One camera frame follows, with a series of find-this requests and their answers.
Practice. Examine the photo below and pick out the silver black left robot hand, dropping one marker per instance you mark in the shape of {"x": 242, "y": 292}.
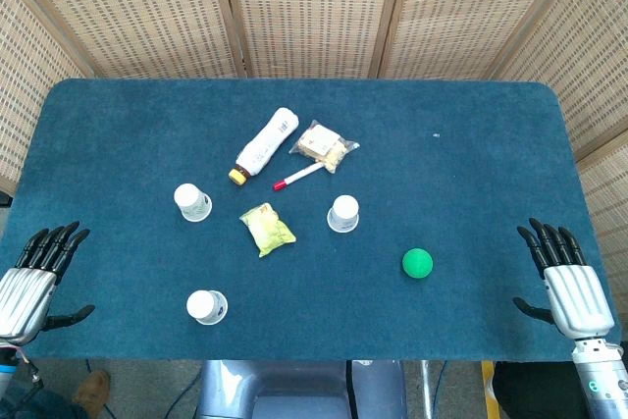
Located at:
{"x": 27, "y": 291}

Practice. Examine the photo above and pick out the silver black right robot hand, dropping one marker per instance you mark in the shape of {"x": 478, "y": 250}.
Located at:
{"x": 579, "y": 296}

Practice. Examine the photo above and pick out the white paper cup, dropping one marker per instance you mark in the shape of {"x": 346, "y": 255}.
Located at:
{"x": 191, "y": 200}
{"x": 205, "y": 306}
{"x": 343, "y": 212}

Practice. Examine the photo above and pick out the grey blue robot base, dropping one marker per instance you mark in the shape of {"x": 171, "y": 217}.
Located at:
{"x": 294, "y": 389}

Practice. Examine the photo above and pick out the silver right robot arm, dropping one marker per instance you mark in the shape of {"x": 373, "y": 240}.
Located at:
{"x": 599, "y": 382}

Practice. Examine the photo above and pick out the woven bamboo screen panel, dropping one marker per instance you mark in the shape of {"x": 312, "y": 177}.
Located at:
{"x": 589, "y": 56}
{"x": 311, "y": 7}
{"x": 29, "y": 95}
{"x": 611, "y": 203}
{"x": 466, "y": 7}
{"x": 137, "y": 7}

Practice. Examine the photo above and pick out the black object on floor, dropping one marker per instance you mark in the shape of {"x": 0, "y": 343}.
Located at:
{"x": 535, "y": 389}

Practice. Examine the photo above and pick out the blue jeans leg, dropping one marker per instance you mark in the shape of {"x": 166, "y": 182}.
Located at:
{"x": 29, "y": 402}

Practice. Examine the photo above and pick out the brown shoe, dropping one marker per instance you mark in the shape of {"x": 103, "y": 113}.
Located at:
{"x": 93, "y": 388}

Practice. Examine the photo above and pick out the yellow floor tape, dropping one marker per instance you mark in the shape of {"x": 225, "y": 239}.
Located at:
{"x": 490, "y": 389}

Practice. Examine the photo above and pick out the blue felt table cover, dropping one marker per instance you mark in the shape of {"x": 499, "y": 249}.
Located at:
{"x": 466, "y": 193}

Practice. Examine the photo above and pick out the green ball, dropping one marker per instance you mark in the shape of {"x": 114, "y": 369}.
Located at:
{"x": 417, "y": 263}

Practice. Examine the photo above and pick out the metal pole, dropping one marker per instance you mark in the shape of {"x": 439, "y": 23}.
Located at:
{"x": 427, "y": 389}

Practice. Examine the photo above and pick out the yellow green snack packet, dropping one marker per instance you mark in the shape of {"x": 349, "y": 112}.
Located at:
{"x": 267, "y": 232}

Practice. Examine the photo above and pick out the white bottle yellow cap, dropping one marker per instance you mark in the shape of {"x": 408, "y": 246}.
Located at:
{"x": 265, "y": 144}

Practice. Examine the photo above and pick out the white marker red cap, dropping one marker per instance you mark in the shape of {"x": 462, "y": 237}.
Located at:
{"x": 299, "y": 176}

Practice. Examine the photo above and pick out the clear bag of biscuits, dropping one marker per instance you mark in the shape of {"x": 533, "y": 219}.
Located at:
{"x": 319, "y": 141}

